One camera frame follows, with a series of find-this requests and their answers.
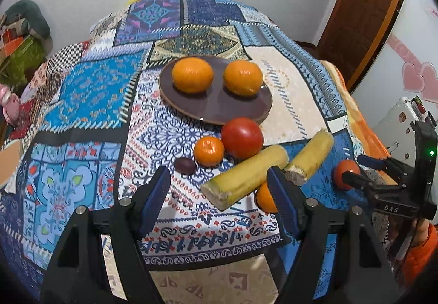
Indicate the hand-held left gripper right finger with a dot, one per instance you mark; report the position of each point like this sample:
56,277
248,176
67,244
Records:
285,203

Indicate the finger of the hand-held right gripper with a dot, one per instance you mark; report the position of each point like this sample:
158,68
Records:
356,180
371,161

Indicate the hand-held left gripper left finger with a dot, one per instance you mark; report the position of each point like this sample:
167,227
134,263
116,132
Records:
156,199

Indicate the small red tomato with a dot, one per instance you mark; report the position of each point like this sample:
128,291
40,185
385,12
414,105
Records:
342,170

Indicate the person's right forearm orange sleeve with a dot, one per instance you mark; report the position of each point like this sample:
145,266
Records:
422,252

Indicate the small tangerine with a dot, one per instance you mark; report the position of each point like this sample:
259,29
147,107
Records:
209,151
265,199

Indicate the orange blanket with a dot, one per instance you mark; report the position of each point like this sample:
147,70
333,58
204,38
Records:
362,126

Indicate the yellow sugarcane piece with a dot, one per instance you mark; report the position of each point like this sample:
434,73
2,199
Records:
246,174
309,157

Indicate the white suitcase with stickers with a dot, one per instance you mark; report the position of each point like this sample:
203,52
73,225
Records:
397,119

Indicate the blue patchwork printed blanket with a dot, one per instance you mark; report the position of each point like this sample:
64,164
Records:
95,139

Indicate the beige patterned sheet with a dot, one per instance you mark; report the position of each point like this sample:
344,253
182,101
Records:
212,281

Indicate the brown round plate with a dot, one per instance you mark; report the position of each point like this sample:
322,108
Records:
219,104

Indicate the large orange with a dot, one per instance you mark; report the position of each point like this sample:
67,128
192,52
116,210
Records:
192,74
243,77

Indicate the brown wooden door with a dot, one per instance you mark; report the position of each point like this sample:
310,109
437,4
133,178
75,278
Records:
362,13

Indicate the beige round object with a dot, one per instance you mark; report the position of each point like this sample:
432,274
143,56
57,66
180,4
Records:
8,162

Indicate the pink toy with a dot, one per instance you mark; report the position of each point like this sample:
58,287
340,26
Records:
8,104

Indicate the green bag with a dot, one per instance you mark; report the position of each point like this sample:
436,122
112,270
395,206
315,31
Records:
22,63

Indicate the orange box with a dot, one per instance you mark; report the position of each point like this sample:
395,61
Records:
12,45

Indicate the dark green plush pillow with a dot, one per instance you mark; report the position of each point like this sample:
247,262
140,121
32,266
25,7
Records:
29,18

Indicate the pink heart wall stickers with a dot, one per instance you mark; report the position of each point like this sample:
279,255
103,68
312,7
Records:
421,80

